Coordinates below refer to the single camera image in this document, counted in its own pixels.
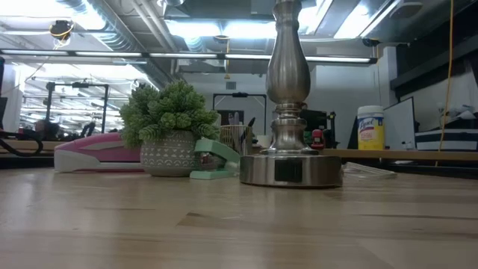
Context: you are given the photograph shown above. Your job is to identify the yellow Lysol wipes canister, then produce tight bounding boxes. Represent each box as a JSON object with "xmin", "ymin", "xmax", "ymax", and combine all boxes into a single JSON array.
[{"xmin": 356, "ymin": 105, "xmax": 385, "ymax": 152}]

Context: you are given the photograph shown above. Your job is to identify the whiteboard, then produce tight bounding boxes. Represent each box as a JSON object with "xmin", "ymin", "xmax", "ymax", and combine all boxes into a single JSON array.
[{"xmin": 382, "ymin": 96, "xmax": 416, "ymax": 151}]

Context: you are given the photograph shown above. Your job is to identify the yellow cable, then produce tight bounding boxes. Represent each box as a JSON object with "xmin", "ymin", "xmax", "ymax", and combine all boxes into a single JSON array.
[{"xmin": 435, "ymin": 0, "xmax": 456, "ymax": 167}]

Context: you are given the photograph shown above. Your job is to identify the white plastic bag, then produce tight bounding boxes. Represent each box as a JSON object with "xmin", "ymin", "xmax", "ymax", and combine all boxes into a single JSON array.
[{"xmin": 438, "ymin": 103, "xmax": 478, "ymax": 130}]

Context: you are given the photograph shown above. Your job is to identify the silver metal lamp base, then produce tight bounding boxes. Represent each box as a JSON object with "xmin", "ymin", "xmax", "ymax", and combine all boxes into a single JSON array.
[{"xmin": 239, "ymin": 0, "xmax": 344, "ymax": 189}]

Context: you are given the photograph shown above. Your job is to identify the black ceiling cable reel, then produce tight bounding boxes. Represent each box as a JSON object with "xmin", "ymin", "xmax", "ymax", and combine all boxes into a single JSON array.
[{"xmin": 49, "ymin": 19, "xmax": 75, "ymax": 41}]

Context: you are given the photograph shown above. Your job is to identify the black gantry frame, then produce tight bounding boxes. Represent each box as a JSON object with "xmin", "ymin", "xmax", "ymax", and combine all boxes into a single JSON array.
[
  {"xmin": 212, "ymin": 93, "xmax": 268, "ymax": 130},
  {"xmin": 44, "ymin": 81, "xmax": 110, "ymax": 134}
]

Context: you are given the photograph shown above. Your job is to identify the black metal table frame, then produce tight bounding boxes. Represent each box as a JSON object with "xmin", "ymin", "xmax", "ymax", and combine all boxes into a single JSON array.
[{"xmin": 0, "ymin": 152, "xmax": 478, "ymax": 179}]

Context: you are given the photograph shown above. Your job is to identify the black monitor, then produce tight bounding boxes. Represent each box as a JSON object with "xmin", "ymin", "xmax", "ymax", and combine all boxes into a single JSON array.
[{"xmin": 302, "ymin": 109, "xmax": 336, "ymax": 147}]

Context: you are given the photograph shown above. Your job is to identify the long white light bar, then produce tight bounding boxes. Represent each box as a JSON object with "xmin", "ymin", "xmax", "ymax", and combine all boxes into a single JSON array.
[{"xmin": 0, "ymin": 49, "xmax": 378, "ymax": 64}]

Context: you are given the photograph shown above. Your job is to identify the gold wire pen holder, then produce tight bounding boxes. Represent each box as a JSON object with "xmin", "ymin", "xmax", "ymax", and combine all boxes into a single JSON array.
[{"xmin": 219, "ymin": 124, "xmax": 255, "ymax": 156}]

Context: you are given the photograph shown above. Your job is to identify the pink and white stapler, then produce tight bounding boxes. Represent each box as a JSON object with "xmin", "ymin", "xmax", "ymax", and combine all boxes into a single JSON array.
[{"xmin": 54, "ymin": 132, "xmax": 145, "ymax": 174}]

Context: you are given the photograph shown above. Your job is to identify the green plant in grey pot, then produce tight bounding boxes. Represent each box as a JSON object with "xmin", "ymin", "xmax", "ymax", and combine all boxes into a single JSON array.
[{"xmin": 118, "ymin": 80, "xmax": 221, "ymax": 179}]

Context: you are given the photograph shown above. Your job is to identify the mint green stapler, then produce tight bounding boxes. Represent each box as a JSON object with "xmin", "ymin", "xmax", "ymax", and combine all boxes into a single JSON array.
[{"xmin": 189, "ymin": 137, "xmax": 242, "ymax": 181}]

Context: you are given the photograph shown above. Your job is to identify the navy white striped box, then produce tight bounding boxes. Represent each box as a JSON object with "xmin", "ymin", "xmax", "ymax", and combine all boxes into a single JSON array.
[{"xmin": 415, "ymin": 129, "xmax": 478, "ymax": 152}]

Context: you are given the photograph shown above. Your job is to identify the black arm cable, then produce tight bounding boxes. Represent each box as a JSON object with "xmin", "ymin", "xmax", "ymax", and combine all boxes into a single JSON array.
[{"xmin": 0, "ymin": 129, "xmax": 45, "ymax": 158}]

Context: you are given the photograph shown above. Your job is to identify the person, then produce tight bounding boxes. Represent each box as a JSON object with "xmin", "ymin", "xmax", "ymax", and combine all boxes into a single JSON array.
[{"xmin": 35, "ymin": 119, "xmax": 61, "ymax": 141}]

